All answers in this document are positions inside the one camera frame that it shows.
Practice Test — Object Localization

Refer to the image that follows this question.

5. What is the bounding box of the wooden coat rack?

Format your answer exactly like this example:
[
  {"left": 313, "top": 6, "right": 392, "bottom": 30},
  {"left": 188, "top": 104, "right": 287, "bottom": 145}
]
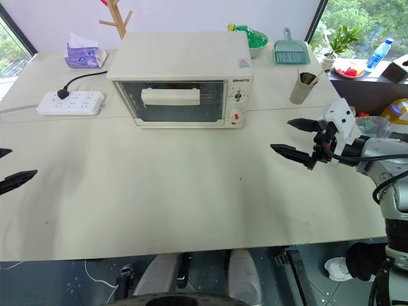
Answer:
[{"left": 98, "top": 0, "right": 133, "bottom": 41}]

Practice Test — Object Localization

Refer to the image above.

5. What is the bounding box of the glass oven door white handle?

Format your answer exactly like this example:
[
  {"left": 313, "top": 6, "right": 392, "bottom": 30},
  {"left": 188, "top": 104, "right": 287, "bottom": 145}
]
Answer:
[{"left": 112, "top": 79, "right": 228, "bottom": 124}]

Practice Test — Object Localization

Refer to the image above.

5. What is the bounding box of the black side shelf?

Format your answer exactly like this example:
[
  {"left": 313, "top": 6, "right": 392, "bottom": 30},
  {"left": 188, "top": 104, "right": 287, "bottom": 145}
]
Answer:
[{"left": 327, "top": 67, "right": 408, "bottom": 116}]

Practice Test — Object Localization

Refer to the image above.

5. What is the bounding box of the black floor bracket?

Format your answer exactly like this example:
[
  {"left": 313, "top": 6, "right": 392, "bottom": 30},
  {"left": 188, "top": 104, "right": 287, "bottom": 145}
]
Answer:
[{"left": 176, "top": 252, "right": 194, "bottom": 289}]

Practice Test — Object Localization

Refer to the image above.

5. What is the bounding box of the black trouser leg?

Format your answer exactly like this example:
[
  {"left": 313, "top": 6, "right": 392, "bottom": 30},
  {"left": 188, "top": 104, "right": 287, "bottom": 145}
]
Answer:
[{"left": 345, "top": 242, "right": 387, "bottom": 282}]

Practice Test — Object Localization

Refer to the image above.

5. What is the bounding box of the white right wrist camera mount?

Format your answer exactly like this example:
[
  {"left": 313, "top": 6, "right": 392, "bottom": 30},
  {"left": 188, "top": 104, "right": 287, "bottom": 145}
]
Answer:
[{"left": 318, "top": 98, "right": 360, "bottom": 164}]

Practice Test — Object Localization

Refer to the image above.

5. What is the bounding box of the thin white floor cable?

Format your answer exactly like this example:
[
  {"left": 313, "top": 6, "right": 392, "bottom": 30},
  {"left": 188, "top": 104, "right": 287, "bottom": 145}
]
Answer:
[{"left": 84, "top": 259, "right": 119, "bottom": 304}]

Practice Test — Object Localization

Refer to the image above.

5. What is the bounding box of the white toaster oven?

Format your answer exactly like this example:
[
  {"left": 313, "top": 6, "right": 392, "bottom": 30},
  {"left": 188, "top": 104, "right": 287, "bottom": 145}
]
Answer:
[{"left": 106, "top": 31, "right": 254, "bottom": 130}]

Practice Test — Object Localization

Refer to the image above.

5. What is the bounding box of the purple tissue pack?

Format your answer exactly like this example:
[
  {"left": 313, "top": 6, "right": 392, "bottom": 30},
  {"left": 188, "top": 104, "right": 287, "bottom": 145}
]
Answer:
[{"left": 64, "top": 31, "right": 108, "bottom": 69}]

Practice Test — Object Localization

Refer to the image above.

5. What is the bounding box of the white rounded robot leg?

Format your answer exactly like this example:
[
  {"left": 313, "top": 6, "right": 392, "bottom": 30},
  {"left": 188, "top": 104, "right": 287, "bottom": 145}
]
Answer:
[
  {"left": 133, "top": 253, "right": 180, "bottom": 297},
  {"left": 227, "top": 248, "right": 264, "bottom": 305}
]

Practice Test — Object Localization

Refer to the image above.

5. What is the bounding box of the blue water bottle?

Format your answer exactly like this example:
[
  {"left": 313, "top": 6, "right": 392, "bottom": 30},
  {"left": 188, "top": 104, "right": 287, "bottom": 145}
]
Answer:
[{"left": 366, "top": 38, "right": 395, "bottom": 69}]

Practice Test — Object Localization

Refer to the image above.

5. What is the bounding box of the metal cup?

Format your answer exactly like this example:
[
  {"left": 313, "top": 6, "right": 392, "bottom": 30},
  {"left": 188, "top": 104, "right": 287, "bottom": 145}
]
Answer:
[{"left": 289, "top": 71, "right": 317, "bottom": 105}]

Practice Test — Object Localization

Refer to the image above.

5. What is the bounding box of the white power strip cable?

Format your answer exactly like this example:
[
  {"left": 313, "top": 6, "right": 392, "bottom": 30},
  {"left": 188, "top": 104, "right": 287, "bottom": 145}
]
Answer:
[{"left": 0, "top": 103, "right": 41, "bottom": 114}]

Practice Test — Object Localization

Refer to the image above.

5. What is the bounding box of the black table leg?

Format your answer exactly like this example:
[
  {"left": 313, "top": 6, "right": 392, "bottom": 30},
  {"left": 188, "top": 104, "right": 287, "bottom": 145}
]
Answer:
[{"left": 274, "top": 247, "right": 320, "bottom": 306}]

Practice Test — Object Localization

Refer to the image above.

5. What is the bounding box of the white shoe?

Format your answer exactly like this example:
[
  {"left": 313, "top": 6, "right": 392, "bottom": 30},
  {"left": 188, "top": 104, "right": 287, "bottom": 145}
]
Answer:
[{"left": 324, "top": 256, "right": 353, "bottom": 282}]

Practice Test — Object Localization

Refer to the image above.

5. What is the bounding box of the green plastic bottle yellow cap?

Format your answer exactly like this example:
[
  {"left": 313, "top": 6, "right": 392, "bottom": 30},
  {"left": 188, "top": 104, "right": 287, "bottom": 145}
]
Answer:
[{"left": 227, "top": 22, "right": 269, "bottom": 49}]

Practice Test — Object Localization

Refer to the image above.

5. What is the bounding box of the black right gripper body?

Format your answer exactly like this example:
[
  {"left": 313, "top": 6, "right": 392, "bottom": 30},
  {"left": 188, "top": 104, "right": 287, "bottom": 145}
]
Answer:
[{"left": 304, "top": 120, "right": 339, "bottom": 171}]

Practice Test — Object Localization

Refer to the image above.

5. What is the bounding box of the white power strip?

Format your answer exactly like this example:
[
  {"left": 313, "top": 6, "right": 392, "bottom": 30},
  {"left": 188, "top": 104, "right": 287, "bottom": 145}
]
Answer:
[{"left": 36, "top": 91, "right": 106, "bottom": 117}]

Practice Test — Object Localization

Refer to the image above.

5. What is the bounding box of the teal dustpan with brush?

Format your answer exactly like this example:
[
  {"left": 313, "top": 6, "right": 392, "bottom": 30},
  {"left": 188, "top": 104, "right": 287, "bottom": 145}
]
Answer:
[{"left": 273, "top": 27, "right": 312, "bottom": 66}]

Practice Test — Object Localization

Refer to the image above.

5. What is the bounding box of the clear plastic container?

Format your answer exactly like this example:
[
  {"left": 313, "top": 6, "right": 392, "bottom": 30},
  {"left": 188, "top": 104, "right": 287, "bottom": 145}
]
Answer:
[{"left": 354, "top": 115, "right": 388, "bottom": 138}]

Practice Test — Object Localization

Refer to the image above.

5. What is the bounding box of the pink plate with red fruit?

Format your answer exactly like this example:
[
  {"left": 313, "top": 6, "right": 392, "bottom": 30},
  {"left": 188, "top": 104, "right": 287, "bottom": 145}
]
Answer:
[{"left": 332, "top": 60, "right": 365, "bottom": 79}]

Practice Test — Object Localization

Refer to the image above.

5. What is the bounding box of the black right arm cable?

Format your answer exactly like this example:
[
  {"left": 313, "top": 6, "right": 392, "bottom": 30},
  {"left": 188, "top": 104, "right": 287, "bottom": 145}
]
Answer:
[{"left": 321, "top": 138, "right": 408, "bottom": 205}]

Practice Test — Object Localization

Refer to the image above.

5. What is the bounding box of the dark brown tissue box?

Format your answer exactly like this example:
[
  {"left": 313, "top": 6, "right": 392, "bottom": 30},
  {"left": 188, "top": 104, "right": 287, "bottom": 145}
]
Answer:
[{"left": 381, "top": 54, "right": 408, "bottom": 85}]

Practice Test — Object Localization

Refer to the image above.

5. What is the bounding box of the potted green plant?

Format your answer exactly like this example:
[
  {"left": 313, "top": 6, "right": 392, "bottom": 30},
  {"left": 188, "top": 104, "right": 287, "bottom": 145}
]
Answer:
[{"left": 319, "top": 24, "right": 363, "bottom": 69}]

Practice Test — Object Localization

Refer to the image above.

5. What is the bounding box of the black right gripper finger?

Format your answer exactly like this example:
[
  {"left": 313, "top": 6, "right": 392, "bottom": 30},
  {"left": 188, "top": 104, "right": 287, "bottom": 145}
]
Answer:
[
  {"left": 270, "top": 143, "right": 312, "bottom": 167},
  {"left": 286, "top": 118, "right": 323, "bottom": 133}
]

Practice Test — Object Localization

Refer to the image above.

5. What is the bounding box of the yellow plastic jug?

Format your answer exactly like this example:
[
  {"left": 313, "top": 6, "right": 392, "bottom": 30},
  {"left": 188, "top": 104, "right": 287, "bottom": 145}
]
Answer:
[{"left": 380, "top": 98, "right": 408, "bottom": 135}]

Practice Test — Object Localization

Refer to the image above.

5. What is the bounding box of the black plug with cable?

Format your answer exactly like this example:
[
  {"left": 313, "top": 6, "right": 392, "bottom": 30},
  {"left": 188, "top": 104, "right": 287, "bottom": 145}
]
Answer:
[{"left": 57, "top": 70, "right": 108, "bottom": 100}]

